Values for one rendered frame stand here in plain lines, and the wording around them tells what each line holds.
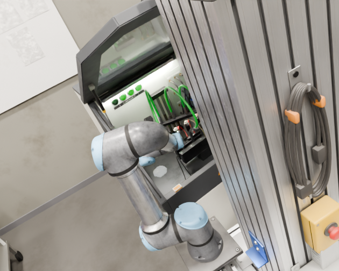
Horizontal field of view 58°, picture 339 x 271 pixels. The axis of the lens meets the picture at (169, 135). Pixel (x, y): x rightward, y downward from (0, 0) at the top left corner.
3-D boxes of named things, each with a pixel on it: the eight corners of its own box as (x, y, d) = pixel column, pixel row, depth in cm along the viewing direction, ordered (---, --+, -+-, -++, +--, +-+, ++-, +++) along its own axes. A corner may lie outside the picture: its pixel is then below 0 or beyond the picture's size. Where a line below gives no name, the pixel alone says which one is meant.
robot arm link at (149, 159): (161, 158, 133) (153, 135, 136) (137, 166, 134) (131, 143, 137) (164, 159, 141) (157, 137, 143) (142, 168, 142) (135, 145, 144)
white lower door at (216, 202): (207, 279, 214) (175, 220, 177) (205, 277, 216) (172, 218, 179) (272, 222, 231) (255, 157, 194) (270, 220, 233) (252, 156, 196)
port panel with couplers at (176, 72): (181, 113, 216) (166, 76, 200) (178, 112, 219) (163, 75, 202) (195, 104, 220) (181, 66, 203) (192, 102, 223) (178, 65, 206)
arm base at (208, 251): (230, 248, 122) (224, 234, 117) (199, 270, 120) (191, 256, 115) (211, 224, 135) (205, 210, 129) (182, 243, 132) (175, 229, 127)
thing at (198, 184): (176, 217, 178) (167, 200, 169) (172, 213, 181) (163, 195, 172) (253, 157, 194) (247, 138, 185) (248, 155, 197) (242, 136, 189)
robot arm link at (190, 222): (216, 240, 116) (206, 218, 109) (183, 250, 118) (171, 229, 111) (210, 215, 126) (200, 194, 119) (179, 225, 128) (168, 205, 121)
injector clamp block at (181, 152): (189, 171, 199) (181, 154, 191) (181, 165, 207) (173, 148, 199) (227, 142, 208) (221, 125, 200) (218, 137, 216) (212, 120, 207)
